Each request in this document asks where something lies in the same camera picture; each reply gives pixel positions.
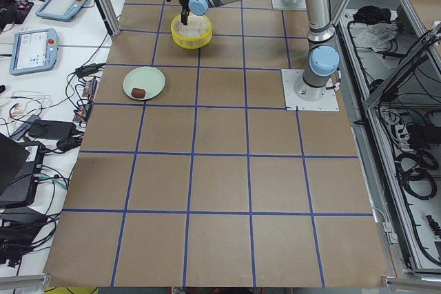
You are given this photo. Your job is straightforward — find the blue teach pendant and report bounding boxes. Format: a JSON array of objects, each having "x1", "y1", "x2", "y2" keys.
[
  {"x1": 36, "y1": 0, "x2": 88, "y2": 22},
  {"x1": 9, "y1": 28, "x2": 59, "y2": 76}
]

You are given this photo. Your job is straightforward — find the near blue teach pendant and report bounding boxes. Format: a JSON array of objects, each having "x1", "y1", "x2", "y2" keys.
[{"x1": 9, "y1": 28, "x2": 59, "y2": 76}]

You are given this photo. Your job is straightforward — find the far blue teach pendant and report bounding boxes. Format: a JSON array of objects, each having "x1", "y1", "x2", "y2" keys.
[{"x1": 36, "y1": 0, "x2": 88, "y2": 22}]

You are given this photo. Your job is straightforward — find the white crumpled cloth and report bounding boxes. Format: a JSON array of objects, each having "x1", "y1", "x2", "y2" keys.
[{"x1": 354, "y1": 23, "x2": 398, "y2": 52}]

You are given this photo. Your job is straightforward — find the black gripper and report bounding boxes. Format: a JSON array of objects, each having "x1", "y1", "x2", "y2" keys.
[{"x1": 178, "y1": 0, "x2": 191, "y2": 25}]

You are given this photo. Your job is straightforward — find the lower yellow steamer layer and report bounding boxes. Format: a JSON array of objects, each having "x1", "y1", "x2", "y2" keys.
[{"x1": 170, "y1": 13, "x2": 213, "y2": 50}]

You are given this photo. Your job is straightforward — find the black laptop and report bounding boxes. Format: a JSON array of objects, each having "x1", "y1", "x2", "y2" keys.
[{"x1": 1, "y1": 134, "x2": 44, "y2": 209}]

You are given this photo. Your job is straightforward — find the brown steamed bun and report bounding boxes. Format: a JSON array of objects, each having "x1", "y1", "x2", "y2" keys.
[{"x1": 131, "y1": 87, "x2": 147, "y2": 99}]

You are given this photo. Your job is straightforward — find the light green plate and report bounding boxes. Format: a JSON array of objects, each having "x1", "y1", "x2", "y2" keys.
[{"x1": 123, "y1": 66, "x2": 165, "y2": 101}]

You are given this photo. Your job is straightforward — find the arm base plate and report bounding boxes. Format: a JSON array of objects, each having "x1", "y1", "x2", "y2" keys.
[
  {"x1": 281, "y1": 69, "x2": 340, "y2": 112},
  {"x1": 271, "y1": 0, "x2": 306, "y2": 11}
]

